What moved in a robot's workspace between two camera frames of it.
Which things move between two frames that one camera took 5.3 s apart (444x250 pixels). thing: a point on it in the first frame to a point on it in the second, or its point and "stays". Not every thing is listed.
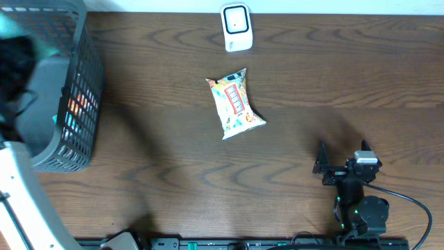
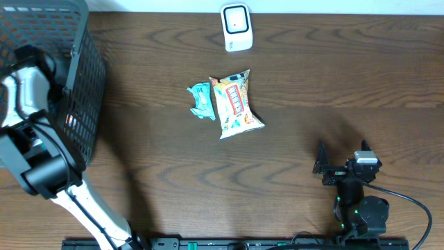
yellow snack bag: [235, 111] stays
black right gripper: [336, 172] stays
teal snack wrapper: [10, 26] to [203, 106]
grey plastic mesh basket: [60, 122] stays
